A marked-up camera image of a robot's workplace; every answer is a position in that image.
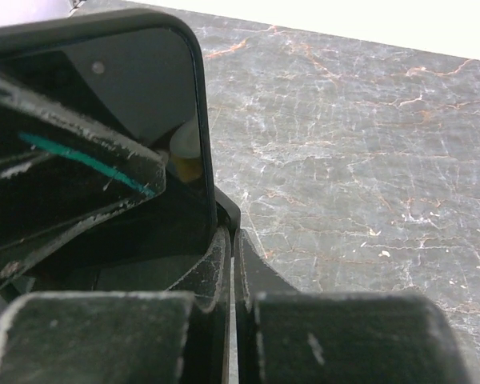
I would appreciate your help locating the black smartphone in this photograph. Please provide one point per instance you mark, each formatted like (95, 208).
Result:
(139, 73)

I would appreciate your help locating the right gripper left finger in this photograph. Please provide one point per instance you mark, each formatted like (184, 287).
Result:
(178, 335)

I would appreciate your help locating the black phone stand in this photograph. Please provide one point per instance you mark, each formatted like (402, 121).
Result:
(228, 212)

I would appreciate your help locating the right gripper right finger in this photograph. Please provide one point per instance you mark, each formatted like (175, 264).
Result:
(287, 336)

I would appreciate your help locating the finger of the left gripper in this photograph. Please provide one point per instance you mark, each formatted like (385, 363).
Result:
(62, 174)

